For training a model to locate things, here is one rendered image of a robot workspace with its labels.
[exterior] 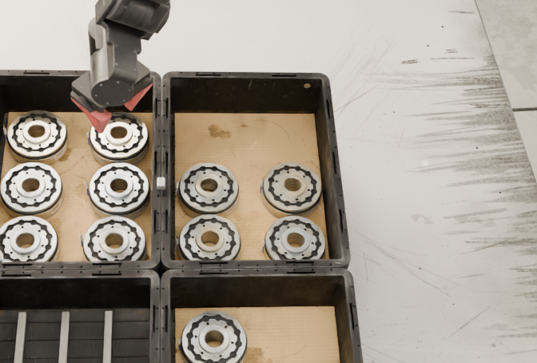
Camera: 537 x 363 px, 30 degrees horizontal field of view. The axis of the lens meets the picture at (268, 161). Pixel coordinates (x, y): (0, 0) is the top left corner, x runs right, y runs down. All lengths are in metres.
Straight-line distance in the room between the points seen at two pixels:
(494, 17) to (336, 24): 1.20
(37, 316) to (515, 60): 1.99
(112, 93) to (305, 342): 0.53
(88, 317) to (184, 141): 0.38
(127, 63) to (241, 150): 0.51
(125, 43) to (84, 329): 0.50
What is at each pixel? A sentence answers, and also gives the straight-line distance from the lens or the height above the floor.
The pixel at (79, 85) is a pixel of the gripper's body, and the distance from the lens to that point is 1.48.
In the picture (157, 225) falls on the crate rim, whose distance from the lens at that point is 1.60.
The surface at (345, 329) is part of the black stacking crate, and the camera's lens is 1.58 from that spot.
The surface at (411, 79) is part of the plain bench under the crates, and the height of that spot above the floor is 0.70.
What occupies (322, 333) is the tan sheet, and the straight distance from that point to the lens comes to 1.64.
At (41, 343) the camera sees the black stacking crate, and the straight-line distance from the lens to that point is 1.63.
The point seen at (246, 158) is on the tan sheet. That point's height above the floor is 0.83.
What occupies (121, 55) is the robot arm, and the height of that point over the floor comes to 1.28.
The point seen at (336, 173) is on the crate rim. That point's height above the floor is 0.93.
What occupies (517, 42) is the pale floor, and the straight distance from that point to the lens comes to 3.29.
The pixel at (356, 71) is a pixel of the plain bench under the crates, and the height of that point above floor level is 0.70.
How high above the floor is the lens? 2.30
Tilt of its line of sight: 54 degrees down
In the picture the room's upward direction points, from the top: 8 degrees clockwise
